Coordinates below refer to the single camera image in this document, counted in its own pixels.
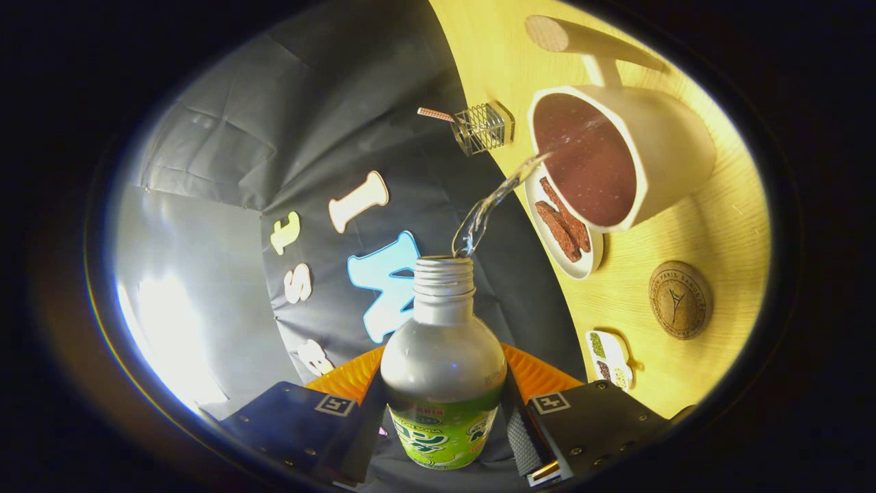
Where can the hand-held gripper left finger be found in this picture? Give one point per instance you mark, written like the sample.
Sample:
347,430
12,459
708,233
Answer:
356,445

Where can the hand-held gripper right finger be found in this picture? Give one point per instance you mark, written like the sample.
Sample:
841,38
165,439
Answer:
523,438

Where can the silver bottle with green label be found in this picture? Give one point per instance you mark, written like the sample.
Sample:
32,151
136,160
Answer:
441,356

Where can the round cork coaster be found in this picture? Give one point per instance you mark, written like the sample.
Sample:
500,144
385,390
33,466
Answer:
679,300

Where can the clear juice stream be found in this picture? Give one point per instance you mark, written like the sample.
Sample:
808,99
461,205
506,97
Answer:
479,216

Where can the white divided dish with beans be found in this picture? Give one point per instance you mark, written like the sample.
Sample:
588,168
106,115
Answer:
619,346

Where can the white oval plate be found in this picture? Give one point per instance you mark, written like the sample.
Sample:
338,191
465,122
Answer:
583,265

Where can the brown meat piece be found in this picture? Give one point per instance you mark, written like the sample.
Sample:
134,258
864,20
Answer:
567,216
558,233

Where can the wooden table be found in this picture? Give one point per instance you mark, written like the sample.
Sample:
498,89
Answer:
718,226

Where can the pink striped straw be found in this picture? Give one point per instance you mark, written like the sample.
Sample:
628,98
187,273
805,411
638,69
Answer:
434,114

